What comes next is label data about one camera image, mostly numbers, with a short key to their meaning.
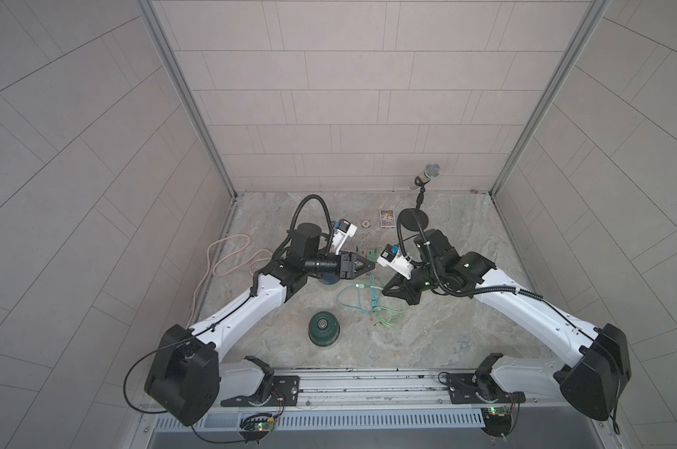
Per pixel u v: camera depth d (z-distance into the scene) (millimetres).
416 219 1159
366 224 1076
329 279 847
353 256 646
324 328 721
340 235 678
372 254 675
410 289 622
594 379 374
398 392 720
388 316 814
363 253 654
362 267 707
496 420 695
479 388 644
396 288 669
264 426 653
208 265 984
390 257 640
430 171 849
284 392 710
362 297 885
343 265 627
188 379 385
